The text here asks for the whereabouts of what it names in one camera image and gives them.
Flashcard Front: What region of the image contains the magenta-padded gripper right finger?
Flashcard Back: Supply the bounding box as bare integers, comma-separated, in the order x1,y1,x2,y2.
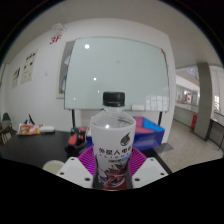
127,147,169,190

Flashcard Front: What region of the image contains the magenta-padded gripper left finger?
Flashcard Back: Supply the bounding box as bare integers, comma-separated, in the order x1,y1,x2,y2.
55,146,99,190

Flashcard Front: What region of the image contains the clear white-labelled drink bottle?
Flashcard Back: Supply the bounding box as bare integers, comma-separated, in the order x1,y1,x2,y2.
89,91,137,191

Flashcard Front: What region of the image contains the black and red tape dispenser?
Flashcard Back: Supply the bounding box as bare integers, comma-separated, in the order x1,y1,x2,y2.
64,126,89,156

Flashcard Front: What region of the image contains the blue cardboard box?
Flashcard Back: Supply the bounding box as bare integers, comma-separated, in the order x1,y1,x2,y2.
85,115,166,153

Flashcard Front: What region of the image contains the small white flat block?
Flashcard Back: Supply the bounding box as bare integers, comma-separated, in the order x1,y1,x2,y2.
39,125,56,134

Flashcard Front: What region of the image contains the colourful magazine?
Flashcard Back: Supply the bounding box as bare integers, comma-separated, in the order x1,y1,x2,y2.
16,123,44,136

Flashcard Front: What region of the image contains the red fire extinguisher box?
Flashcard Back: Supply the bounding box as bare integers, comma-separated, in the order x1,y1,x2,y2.
191,113,199,131

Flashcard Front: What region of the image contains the black metal railing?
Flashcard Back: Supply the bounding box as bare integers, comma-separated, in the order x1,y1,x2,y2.
209,111,224,153

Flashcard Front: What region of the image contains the dark grey chair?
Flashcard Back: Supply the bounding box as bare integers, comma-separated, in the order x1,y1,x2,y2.
1,112,11,123

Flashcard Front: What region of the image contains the large glass whiteboard on stand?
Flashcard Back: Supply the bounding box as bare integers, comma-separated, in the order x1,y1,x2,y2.
63,36,171,129

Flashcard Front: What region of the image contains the red floor number sign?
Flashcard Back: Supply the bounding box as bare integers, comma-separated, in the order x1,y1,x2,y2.
49,34,64,46

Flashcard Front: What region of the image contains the small white wall poster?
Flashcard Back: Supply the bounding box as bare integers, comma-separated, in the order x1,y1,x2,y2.
11,67,22,89

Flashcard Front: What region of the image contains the large white wall poster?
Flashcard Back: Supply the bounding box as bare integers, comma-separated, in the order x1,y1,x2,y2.
20,49,40,85

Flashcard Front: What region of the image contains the white wall-mounted device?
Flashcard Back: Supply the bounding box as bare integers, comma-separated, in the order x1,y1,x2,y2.
50,23,68,35

